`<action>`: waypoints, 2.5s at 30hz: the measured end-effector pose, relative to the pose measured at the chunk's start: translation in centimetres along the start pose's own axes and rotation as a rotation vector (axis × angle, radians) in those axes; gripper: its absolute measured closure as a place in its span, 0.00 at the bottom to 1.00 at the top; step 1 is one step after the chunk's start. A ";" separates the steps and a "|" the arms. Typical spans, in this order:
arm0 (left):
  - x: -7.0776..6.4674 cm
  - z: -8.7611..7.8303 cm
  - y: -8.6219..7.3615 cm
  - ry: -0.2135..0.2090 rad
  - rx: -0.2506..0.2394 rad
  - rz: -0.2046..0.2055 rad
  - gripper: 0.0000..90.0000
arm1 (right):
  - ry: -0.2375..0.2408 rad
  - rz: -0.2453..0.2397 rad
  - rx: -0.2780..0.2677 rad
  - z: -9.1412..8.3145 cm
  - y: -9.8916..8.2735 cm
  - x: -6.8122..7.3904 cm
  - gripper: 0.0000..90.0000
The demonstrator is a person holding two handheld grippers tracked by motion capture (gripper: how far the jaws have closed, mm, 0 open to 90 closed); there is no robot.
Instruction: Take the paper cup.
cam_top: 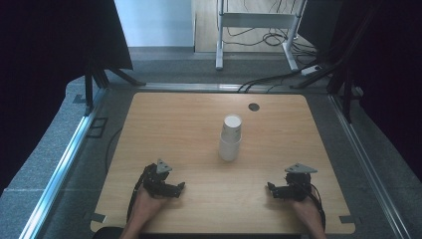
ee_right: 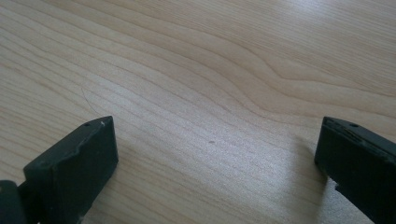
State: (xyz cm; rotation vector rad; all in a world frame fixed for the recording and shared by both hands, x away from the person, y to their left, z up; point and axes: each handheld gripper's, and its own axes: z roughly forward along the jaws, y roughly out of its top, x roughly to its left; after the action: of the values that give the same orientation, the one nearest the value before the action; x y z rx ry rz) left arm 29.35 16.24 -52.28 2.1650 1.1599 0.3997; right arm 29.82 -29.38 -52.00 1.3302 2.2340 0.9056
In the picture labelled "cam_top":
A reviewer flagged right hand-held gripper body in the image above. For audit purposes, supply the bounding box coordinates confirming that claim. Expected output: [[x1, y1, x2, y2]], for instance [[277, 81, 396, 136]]
[[284, 162, 318, 202]]

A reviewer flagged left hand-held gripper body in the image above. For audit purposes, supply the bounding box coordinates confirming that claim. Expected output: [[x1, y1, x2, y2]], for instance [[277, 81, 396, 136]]
[[141, 158, 174, 197]]

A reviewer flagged stack of white paper cups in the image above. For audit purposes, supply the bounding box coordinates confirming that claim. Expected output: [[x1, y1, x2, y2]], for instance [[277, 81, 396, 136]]
[[218, 114, 243, 163]]

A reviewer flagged person's left hand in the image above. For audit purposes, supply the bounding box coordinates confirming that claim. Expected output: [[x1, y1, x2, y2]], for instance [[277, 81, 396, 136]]
[[131, 185, 168, 221]]

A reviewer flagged person's right hand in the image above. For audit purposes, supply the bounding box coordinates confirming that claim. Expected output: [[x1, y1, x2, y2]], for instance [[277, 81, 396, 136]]
[[291, 196, 322, 224]]

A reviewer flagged person's dark clothing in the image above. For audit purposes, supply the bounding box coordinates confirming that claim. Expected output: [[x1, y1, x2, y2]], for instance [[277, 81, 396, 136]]
[[91, 226, 125, 239]]

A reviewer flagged black tripod stand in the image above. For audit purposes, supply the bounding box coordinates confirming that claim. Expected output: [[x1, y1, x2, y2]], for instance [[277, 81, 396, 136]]
[[83, 63, 147, 117]]

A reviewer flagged white power strip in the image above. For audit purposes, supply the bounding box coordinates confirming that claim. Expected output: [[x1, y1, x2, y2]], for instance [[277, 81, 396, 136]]
[[300, 64, 322, 77]]

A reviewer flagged black slanted stand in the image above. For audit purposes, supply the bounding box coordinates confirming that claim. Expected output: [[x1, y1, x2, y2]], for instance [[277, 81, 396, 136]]
[[290, 6, 379, 124]]

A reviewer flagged black curtain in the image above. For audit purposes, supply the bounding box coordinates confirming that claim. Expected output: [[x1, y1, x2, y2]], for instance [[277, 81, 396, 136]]
[[297, 0, 422, 183], [0, 0, 134, 197]]

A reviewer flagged pale blue panel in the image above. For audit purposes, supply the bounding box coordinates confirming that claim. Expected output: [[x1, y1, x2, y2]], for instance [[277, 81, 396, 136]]
[[113, 0, 196, 48]]

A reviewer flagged white metal stand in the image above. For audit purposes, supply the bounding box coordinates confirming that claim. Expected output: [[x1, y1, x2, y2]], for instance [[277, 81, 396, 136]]
[[214, 0, 308, 73]]

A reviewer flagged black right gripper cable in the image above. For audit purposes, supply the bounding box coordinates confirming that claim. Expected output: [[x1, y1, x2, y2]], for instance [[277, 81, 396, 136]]
[[308, 182, 327, 231]]

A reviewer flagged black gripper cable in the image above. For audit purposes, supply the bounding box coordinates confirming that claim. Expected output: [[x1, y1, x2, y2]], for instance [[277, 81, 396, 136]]
[[308, 182, 327, 231], [125, 164, 150, 224]]

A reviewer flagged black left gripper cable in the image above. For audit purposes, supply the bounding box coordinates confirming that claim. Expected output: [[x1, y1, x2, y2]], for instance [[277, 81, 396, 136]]
[[125, 164, 150, 224]]

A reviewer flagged aluminium floor rail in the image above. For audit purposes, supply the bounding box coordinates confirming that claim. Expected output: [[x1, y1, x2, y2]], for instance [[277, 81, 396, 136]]
[[131, 82, 287, 95], [19, 87, 108, 239], [327, 94, 413, 239]]

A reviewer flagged long black floor cable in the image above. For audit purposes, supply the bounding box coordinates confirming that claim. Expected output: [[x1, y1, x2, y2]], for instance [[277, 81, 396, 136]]
[[237, 59, 320, 94]]

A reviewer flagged black floor cable bundle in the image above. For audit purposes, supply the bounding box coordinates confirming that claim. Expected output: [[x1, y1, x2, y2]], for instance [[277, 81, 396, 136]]
[[222, 25, 320, 58]]

